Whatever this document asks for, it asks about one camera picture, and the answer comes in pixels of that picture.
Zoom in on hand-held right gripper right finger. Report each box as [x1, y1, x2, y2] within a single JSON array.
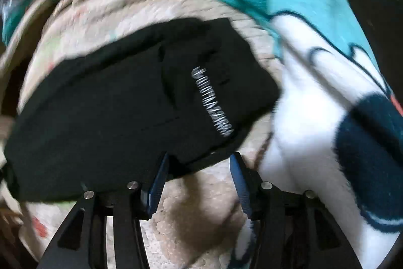
[[229, 152, 362, 269]]

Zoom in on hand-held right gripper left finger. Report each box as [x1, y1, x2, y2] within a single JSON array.
[[37, 153, 171, 269]]

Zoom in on black pants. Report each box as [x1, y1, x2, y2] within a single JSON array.
[[5, 18, 282, 203]]

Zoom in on teal and white fleece blanket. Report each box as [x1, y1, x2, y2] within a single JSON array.
[[208, 0, 403, 269]]

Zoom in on cream printed quilt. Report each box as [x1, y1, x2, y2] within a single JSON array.
[[0, 0, 284, 269]]

